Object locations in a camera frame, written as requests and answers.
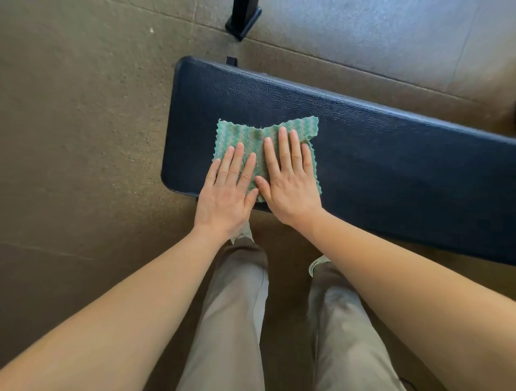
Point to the person's left hand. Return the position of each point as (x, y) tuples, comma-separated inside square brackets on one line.
[(221, 205)]

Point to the person's right hand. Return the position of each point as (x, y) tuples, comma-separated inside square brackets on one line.
[(291, 189)]

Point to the person's left little finger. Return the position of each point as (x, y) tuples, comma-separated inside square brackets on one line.
[(212, 174)]

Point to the person's left middle finger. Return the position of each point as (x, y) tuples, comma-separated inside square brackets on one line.
[(235, 163)]

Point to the person's left thumb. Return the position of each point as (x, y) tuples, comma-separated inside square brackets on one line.
[(252, 198)]

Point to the person's right thumb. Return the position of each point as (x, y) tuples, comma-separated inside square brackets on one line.
[(263, 188)]

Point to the person's right middle finger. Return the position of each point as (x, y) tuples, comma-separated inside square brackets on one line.
[(284, 147)]

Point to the person's right little finger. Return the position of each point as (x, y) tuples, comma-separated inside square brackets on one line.
[(307, 160)]

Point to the green striped cleaning cloth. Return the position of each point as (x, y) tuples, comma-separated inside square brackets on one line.
[(246, 131)]

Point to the person's left forearm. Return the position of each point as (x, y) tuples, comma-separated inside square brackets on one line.
[(113, 314)]

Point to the person's right forearm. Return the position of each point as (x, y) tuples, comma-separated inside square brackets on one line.
[(411, 298)]

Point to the white left shoe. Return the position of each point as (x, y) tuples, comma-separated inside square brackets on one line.
[(244, 235)]

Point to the white shoe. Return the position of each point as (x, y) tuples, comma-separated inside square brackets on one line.
[(244, 235), (316, 265)]

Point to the dark blue padded bench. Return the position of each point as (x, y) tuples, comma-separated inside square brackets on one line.
[(383, 161)]

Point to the white right shoe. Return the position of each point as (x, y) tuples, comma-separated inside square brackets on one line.
[(316, 265)]

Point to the beige trousers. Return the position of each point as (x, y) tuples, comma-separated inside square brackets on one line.
[(234, 314)]

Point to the black bench frame end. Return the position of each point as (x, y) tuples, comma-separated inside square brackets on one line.
[(231, 61)]

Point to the black metal post foot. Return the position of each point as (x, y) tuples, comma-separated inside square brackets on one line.
[(242, 20)]

